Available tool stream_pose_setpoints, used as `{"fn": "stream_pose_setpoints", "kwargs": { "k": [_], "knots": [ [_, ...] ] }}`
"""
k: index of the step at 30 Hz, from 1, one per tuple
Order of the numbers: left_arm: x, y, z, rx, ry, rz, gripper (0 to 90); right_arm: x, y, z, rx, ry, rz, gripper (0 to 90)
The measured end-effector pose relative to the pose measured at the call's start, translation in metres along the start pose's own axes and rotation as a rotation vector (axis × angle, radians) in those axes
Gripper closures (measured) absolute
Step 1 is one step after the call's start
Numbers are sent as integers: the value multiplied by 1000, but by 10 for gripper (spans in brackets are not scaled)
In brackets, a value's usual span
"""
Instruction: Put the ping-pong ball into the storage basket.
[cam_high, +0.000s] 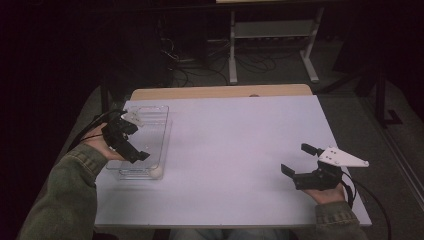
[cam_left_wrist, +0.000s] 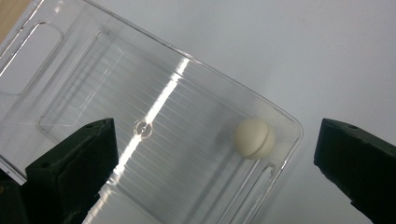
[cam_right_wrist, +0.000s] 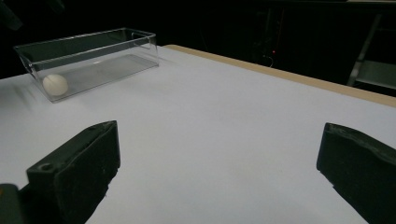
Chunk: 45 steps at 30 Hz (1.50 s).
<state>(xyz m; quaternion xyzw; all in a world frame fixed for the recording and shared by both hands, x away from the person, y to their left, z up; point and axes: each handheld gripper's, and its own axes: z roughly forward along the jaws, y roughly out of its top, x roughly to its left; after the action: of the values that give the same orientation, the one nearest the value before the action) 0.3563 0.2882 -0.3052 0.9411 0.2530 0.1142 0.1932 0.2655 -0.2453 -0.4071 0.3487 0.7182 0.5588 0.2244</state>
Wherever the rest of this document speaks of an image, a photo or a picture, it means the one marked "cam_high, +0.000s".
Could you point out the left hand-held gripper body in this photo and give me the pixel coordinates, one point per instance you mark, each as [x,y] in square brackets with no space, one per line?
[116,136]

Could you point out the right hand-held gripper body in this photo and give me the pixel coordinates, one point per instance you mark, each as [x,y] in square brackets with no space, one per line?
[320,178]

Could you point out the small white ball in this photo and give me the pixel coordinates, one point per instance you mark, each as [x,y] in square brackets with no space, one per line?
[156,171]

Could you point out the clear plastic box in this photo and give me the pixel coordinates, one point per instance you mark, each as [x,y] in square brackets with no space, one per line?
[156,133]

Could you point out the person's right hand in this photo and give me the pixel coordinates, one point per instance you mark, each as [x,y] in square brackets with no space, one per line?
[328,195]

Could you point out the person's left hand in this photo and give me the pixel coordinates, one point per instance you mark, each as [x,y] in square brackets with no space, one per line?
[98,143]

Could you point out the black metal stand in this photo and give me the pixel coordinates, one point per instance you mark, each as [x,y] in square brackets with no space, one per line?
[380,96]

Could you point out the white metal table frame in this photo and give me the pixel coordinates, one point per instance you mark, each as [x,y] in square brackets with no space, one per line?
[273,29]

